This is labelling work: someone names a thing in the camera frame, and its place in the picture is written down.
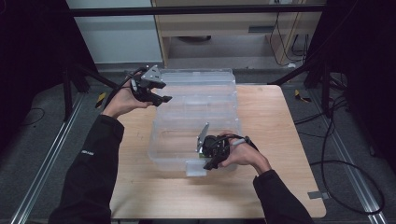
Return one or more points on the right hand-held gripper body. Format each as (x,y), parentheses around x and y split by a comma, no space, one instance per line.
(216,147)

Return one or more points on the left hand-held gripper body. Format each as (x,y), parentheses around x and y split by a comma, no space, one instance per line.
(143,87)

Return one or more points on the clear plastic storage box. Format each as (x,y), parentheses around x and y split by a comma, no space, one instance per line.
(186,109)

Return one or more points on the person's left hand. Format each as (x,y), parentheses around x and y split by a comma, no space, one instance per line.
(124,101)

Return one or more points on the person's right hand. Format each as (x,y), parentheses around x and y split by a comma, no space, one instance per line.
(246,154)

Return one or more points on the white cabinet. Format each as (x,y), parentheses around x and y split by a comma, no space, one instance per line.
(118,37)

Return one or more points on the black metal stand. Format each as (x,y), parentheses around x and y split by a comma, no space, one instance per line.
(325,87)
(66,93)

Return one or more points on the black horizontal bar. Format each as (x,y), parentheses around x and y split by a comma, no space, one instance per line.
(186,11)

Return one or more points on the wooden cabinet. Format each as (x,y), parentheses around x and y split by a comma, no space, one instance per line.
(218,25)

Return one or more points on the yellow black striped tape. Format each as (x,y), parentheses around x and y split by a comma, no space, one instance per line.
(300,95)

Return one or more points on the grey tape piece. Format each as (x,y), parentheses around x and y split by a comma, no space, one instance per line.
(316,195)

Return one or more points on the white power adapter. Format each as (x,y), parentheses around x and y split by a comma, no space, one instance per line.
(291,65)

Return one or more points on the black curtain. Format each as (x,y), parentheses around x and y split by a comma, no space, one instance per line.
(367,46)
(31,46)

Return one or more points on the metal floor rail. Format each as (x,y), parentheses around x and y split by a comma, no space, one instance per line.
(40,177)
(369,205)

